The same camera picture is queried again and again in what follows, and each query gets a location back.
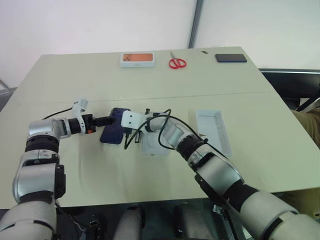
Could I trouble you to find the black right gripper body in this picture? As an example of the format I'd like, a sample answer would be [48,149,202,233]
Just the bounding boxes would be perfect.
[124,126,143,137]

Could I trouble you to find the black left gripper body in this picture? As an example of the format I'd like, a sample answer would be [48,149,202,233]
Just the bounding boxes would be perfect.
[83,114,97,135]

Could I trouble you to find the dark blue phone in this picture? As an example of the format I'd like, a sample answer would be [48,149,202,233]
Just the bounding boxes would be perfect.
[100,107,132,146]

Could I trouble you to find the white phone box base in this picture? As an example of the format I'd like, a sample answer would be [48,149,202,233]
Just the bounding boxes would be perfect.
[140,131,176,158]

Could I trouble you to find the white box with orange print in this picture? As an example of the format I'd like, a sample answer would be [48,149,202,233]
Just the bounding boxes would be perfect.
[119,52,157,69]

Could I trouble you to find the white phone box lid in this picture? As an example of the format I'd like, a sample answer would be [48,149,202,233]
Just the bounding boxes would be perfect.
[195,108,234,159]

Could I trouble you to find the dark rounded robot leg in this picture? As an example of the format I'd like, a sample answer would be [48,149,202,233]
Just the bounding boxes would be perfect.
[116,203,146,240]

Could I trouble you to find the black smartphone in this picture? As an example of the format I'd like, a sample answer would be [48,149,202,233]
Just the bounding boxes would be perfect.
[215,53,248,64]

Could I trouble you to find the person in tan trousers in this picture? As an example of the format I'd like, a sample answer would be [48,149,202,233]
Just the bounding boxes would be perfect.
[291,96,320,151]

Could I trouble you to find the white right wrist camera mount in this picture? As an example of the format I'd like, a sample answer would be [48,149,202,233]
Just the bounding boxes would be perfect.
[120,111,147,130]

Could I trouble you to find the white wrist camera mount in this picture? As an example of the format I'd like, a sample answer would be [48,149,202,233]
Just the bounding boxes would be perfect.
[120,111,147,130]
[72,97,90,136]

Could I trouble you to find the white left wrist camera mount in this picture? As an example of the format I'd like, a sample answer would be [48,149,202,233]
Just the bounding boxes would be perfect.
[72,97,90,136]

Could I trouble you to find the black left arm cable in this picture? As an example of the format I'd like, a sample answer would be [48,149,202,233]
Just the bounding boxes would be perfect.
[41,105,76,121]

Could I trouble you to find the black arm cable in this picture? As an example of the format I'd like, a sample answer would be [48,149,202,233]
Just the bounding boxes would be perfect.
[123,108,209,151]
[41,105,76,121]

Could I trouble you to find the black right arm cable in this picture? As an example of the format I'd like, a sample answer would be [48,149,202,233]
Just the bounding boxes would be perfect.
[123,108,209,151]

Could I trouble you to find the red handled scissors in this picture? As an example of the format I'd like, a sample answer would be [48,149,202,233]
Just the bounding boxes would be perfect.
[168,50,188,70]

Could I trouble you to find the grey metal frame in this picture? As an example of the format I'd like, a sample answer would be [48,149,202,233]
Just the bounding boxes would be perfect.
[0,78,11,96]

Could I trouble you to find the grey vertical post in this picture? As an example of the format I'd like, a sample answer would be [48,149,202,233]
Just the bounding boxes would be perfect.
[187,0,204,49]

